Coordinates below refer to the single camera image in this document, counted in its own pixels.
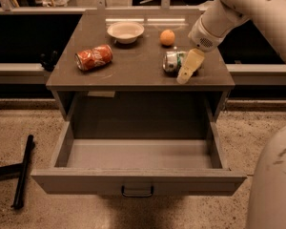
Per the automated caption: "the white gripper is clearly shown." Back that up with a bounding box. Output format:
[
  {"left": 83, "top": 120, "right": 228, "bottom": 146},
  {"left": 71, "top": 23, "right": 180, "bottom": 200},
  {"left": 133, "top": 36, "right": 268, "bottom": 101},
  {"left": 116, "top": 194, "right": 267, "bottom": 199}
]
[{"left": 176, "top": 17, "right": 223, "bottom": 84}]

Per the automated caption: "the silver green 7up can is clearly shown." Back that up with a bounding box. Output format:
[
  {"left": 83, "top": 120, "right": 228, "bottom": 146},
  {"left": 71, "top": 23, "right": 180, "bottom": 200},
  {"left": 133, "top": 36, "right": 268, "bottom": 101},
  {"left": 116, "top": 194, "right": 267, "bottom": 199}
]
[{"left": 163, "top": 51, "right": 188, "bottom": 73}]

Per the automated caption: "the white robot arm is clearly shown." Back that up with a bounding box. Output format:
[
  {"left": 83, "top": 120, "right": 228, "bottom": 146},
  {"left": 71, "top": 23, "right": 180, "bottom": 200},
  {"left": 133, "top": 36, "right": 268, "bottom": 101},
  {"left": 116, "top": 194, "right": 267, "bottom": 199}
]
[{"left": 189, "top": 0, "right": 286, "bottom": 229}]

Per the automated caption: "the grey counter cabinet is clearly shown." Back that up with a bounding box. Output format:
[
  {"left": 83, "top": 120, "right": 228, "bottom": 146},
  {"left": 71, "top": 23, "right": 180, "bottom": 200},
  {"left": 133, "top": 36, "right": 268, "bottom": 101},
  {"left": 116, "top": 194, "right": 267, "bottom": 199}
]
[{"left": 47, "top": 7, "right": 235, "bottom": 115}]

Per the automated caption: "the red cola can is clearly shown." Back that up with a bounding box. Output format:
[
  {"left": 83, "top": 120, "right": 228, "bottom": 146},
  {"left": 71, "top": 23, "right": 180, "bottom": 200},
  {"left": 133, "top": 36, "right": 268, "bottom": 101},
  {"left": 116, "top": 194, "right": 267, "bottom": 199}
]
[{"left": 74, "top": 44, "right": 112, "bottom": 71}]

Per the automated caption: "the open grey top drawer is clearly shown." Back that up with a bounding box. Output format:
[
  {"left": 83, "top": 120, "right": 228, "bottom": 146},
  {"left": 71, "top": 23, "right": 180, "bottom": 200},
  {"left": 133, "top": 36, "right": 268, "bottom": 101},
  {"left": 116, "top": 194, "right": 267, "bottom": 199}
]
[{"left": 31, "top": 93, "right": 248, "bottom": 197}]

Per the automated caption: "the orange fruit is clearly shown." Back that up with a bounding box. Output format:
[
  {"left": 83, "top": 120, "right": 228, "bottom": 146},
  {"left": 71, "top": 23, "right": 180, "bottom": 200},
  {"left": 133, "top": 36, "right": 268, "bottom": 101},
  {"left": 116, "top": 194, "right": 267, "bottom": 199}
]
[{"left": 159, "top": 30, "right": 175, "bottom": 46}]

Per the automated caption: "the white bowl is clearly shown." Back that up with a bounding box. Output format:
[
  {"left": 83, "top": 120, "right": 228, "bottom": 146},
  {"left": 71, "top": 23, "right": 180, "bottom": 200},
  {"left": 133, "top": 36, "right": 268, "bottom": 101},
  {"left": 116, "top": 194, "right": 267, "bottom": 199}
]
[{"left": 107, "top": 21, "right": 144, "bottom": 44}]

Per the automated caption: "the black clamp object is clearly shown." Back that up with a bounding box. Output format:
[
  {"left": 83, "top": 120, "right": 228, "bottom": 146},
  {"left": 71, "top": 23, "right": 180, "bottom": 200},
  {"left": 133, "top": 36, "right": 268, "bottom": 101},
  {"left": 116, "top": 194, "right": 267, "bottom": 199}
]
[{"left": 40, "top": 51, "right": 58, "bottom": 72}]

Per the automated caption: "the black stand leg left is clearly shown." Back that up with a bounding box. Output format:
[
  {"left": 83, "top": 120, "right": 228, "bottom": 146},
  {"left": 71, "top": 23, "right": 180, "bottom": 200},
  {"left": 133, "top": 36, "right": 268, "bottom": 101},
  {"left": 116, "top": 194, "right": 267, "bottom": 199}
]
[{"left": 0, "top": 135, "right": 35, "bottom": 210}]

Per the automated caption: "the black drawer handle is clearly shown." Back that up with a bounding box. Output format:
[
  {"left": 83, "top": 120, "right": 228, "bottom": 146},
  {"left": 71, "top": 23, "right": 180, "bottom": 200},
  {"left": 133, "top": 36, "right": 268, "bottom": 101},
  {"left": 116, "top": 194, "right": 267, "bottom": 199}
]
[{"left": 121, "top": 186, "right": 153, "bottom": 198}]

